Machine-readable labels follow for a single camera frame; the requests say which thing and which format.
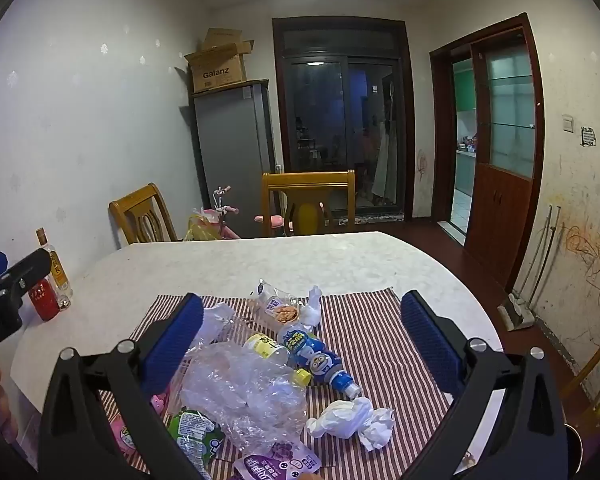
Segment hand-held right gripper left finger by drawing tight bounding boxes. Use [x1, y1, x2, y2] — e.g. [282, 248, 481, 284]
[36, 292, 204, 480]

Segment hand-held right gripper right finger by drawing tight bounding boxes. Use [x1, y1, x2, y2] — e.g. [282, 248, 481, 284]
[400, 290, 570, 480]

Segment clear plastic bag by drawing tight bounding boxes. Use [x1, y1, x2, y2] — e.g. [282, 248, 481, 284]
[190, 302, 252, 357]

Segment clear plastic cup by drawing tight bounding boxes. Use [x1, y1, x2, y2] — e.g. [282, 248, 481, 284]
[180, 342, 309, 453]

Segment green snack packet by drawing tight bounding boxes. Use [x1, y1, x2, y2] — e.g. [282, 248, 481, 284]
[167, 408, 227, 480]

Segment clear bottle with yellow cap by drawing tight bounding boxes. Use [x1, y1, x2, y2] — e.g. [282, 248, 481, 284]
[242, 332, 313, 389]

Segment pink drink bottle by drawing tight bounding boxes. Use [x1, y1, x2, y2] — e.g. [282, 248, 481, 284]
[107, 393, 170, 461]

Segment white snack packet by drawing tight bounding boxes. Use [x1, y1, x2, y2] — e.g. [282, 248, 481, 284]
[246, 278, 303, 328]

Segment large white tissue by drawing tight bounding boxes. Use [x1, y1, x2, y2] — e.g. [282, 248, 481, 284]
[306, 396, 395, 451]

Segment blue cartoon drink bottle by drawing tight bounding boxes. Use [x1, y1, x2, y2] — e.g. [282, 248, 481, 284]
[277, 322, 362, 400]

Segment small white tissue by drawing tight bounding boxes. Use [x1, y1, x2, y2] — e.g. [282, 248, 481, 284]
[297, 285, 324, 332]

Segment purple snack packet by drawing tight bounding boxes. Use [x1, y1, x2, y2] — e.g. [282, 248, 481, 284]
[232, 440, 322, 480]

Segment clear liquor bottle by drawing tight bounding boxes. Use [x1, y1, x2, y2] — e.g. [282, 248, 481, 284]
[35, 228, 74, 308]

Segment red liquor bottle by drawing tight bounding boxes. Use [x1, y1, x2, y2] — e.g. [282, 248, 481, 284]
[28, 277, 61, 321]

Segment striped cloth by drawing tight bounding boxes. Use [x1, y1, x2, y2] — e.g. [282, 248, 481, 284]
[97, 287, 461, 480]

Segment white power strip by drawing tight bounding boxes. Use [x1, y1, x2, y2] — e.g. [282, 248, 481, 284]
[497, 294, 536, 332]

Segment yellow plastic bag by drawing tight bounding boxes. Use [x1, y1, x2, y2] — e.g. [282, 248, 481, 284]
[182, 207, 222, 242]

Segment wooden chair with oval back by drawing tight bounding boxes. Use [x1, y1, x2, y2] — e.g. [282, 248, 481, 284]
[109, 183, 178, 246]

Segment patterned door mat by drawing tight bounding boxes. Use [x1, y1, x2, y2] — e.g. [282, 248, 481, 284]
[330, 213, 406, 225]

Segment pink tricycle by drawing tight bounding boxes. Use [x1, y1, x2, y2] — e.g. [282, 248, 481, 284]
[200, 186, 331, 239]

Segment curved wooden chair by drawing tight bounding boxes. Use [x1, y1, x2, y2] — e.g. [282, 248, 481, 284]
[560, 320, 600, 423]

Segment yellow rounded object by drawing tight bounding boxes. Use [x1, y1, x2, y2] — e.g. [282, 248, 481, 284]
[296, 201, 321, 235]

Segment kitchen counter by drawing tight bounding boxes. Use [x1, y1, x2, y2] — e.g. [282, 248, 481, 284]
[455, 145, 479, 196]

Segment white hanging cloth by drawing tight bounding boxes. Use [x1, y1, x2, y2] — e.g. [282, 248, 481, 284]
[371, 122, 399, 199]

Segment grey refrigerator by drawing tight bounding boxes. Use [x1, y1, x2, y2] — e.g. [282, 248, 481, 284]
[190, 79, 279, 238]

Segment dark glass sliding door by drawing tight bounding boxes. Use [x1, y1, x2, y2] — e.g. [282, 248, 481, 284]
[272, 16, 416, 221]

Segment open cardboard box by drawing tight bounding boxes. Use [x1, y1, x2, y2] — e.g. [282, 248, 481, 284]
[183, 28, 255, 93]

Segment white wall pipe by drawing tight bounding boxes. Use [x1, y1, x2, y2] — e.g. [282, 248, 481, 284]
[525, 206, 564, 307]
[511, 204, 555, 303]

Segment wooden chair with flat rail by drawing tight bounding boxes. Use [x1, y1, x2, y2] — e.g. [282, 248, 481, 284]
[261, 170, 356, 238]

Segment green wall cabinet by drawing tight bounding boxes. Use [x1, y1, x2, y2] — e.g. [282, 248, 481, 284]
[454, 59, 474, 113]

